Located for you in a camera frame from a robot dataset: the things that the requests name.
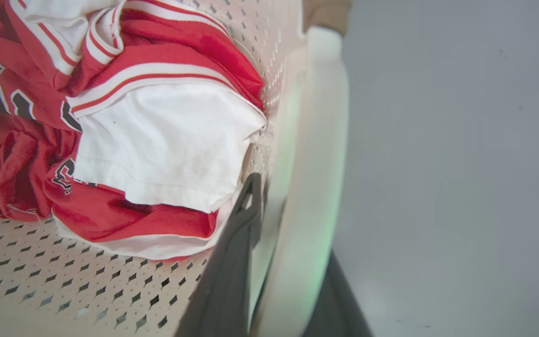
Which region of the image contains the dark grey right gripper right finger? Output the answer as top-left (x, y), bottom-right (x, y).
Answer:
top-left (301, 250), bottom-right (374, 337)

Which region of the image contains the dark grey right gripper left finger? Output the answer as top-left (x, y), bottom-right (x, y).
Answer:
top-left (175, 173), bottom-right (263, 337)

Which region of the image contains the white perforated plastic laundry basket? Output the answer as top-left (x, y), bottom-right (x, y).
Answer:
top-left (0, 0), bottom-right (350, 337)

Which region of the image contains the red and white jersey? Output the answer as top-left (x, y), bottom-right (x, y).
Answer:
top-left (0, 0), bottom-right (267, 261)

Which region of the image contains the beige furniture piece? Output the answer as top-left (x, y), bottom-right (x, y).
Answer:
top-left (302, 0), bottom-right (352, 37)

